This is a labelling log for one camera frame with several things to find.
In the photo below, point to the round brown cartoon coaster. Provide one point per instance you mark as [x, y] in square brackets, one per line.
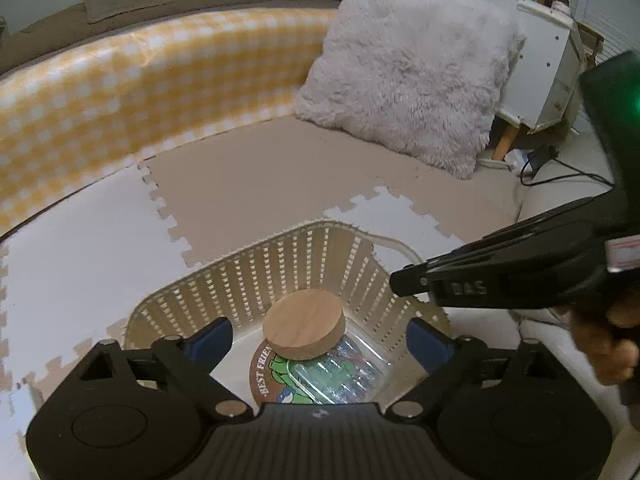
[270, 380]

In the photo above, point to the person's right hand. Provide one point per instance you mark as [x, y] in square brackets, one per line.
[600, 355]

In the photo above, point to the black power adapter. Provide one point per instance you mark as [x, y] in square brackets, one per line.
[540, 157]

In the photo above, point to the white side table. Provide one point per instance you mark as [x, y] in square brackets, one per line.
[545, 70]

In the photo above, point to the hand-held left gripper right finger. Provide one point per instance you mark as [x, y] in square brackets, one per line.
[425, 345]

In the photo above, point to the white foam mat tile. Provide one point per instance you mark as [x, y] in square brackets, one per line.
[390, 210]
[75, 285]

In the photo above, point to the white fluffy cushion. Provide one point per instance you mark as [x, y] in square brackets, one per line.
[400, 70]

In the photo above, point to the white power strip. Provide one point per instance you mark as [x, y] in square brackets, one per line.
[500, 162]

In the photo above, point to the beige foam mat tile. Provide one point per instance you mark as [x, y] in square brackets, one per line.
[300, 185]

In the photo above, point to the cream plastic woven basket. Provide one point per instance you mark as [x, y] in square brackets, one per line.
[300, 270]

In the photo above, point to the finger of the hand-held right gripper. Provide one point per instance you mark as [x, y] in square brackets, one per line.
[525, 270]

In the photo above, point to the glass jar with cork lid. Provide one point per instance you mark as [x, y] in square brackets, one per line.
[350, 375]

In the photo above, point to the white window blind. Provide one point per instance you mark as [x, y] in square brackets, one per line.
[615, 10]

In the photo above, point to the yellow checkered cushion bumper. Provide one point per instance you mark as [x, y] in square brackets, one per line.
[125, 110]

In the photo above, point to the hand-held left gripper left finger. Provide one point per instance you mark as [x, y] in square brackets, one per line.
[212, 342]

